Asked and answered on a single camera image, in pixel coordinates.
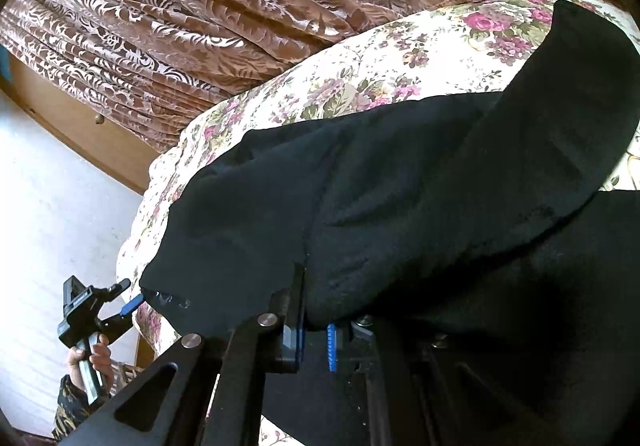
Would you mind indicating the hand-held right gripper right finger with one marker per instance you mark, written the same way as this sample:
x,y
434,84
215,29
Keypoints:
x,y
332,348

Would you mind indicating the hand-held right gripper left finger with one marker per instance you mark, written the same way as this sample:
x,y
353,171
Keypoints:
x,y
300,332

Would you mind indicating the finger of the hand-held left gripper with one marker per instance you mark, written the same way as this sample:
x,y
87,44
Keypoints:
x,y
131,305
117,290

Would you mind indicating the black pants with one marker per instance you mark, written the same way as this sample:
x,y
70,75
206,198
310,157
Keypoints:
x,y
400,206

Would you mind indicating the person's left hand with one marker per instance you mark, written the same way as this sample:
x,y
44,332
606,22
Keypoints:
x,y
106,358

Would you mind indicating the wooden wardrobe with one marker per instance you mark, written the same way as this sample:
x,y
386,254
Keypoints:
x,y
65,121

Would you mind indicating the floral blanket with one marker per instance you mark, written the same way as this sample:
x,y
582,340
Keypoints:
x,y
350,71

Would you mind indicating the brown damask curtain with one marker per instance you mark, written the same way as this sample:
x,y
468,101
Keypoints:
x,y
175,16

